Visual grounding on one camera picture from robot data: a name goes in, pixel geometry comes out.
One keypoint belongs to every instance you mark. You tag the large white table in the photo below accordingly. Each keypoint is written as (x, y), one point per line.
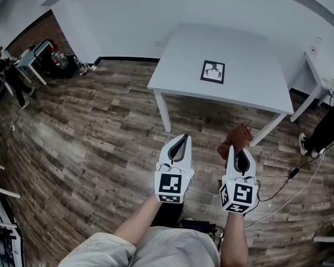
(239, 51)

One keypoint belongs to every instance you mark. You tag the black framed picture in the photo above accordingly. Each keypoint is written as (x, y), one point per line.
(212, 71)

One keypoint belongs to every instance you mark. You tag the clear bottle with red label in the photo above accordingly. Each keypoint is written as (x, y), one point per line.
(316, 46)

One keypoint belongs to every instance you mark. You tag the white table with black edge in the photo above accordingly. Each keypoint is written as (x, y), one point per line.
(30, 56)

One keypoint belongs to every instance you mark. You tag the white side table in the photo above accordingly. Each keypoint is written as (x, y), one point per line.
(313, 68)

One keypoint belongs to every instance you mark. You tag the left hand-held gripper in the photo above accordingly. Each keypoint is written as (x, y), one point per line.
(169, 183)

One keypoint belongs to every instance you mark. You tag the clear water jug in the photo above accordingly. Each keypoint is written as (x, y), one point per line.
(59, 60)

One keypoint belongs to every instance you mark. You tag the white wall socket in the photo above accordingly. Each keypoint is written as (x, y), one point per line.
(159, 43)

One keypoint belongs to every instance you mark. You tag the person's left forearm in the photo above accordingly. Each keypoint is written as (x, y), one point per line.
(139, 221)

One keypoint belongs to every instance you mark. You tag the black box device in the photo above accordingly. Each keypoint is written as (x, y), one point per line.
(197, 224)

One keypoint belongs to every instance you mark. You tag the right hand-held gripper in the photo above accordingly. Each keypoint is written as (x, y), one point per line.
(242, 193)

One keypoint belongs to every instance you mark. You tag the person's right forearm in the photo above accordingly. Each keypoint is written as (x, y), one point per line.
(235, 241)

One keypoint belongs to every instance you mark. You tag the person's cream printed shirt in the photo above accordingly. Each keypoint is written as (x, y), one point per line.
(169, 249)

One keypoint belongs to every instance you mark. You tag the white metal rack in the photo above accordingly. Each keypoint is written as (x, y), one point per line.
(2, 223)

